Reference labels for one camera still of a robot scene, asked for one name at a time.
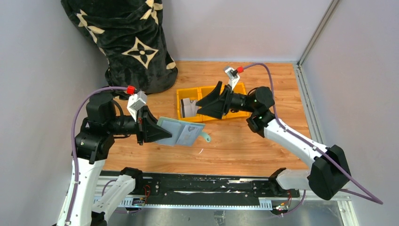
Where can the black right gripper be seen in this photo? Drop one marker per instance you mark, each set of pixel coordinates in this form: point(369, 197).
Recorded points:
point(226, 101)

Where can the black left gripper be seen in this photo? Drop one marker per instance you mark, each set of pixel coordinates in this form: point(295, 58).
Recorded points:
point(140, 125)

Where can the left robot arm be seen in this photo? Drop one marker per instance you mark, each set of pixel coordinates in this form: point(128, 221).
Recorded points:
point(90, 149)

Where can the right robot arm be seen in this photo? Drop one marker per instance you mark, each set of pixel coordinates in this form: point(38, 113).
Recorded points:
point(329, 168)

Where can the yellow bin with black card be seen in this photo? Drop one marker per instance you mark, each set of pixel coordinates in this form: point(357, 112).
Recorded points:
point(204, 92)

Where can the yellow bin with white cards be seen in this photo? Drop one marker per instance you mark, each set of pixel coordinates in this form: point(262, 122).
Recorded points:
point(192, 93)

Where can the white cards in bin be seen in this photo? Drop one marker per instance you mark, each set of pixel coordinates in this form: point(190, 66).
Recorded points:
point(188, 108)

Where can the black floral blanket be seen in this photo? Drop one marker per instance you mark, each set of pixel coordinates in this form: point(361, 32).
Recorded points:
point(130, 35)

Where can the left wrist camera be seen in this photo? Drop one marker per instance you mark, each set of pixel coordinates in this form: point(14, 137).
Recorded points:
point(136, 101)

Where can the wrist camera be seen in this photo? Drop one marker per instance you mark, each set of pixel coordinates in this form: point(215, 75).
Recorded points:
point(136, 101)
point(233, 75)

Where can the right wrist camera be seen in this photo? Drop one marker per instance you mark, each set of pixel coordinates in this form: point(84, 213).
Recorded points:
point(233, 75)

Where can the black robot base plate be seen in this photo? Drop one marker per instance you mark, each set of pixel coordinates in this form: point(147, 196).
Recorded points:
point(209, 191)

